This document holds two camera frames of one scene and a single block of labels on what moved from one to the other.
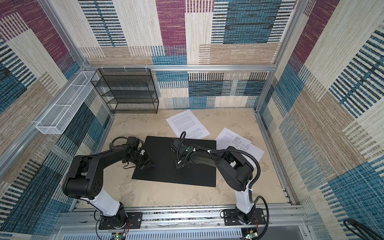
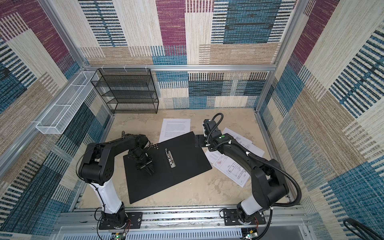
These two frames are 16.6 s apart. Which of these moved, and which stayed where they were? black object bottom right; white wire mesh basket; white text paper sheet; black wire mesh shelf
Moved: white text paper sheet
Stayed: black object bottom right; white wire mesh basket; black wire mesh shelf
